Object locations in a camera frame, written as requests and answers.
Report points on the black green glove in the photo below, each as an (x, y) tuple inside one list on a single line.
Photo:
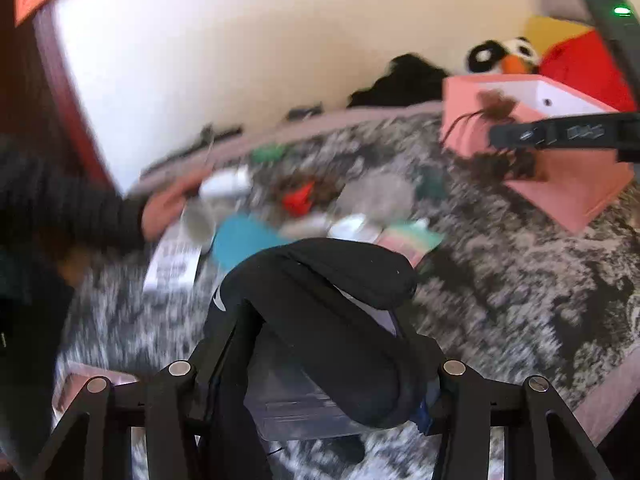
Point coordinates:
[(340, 310)]

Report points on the red cone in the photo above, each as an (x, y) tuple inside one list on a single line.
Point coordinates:
[(299, 200)]

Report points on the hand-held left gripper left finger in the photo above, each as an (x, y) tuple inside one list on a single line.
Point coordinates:
[(215, 375)]

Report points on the yellow pillow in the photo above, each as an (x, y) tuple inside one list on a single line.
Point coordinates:
[(550, 30)]

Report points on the white cup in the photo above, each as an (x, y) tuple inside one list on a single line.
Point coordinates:
[(197, 225)]

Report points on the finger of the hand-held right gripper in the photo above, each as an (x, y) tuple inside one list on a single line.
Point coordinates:
[(550, 132)]

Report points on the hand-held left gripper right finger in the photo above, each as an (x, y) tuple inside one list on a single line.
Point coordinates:
[(450, 395)]

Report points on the another person's forearm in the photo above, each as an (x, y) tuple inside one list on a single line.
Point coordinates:
[(60, 200)]

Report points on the dark green item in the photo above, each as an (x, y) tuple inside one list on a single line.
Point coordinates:
[(432, 182)]

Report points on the teal card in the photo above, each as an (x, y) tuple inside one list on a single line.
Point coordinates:
[(240, 240)]

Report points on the grey mottled blanket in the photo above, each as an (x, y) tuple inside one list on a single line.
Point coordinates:
[(500, 285)]

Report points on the white plastic bottle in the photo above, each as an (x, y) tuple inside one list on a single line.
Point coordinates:
[(225, 182)]

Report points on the white paper cards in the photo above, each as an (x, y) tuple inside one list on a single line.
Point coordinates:
[(170, 260)]

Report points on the panda plush toy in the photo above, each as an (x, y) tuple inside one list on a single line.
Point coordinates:
[(482, 55)]

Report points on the white round case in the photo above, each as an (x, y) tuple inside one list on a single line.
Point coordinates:
[(352, 228)]

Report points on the clear plastic box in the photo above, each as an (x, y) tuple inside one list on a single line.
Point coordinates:
[(290, 410)]

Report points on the black clothing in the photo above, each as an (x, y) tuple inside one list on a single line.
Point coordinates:
[(400, 80)]

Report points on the mint green pink packet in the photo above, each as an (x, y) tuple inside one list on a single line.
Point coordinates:
[(407, 242)]

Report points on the pink cardboard box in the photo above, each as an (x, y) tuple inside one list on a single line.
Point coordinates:
[(565, 195)]

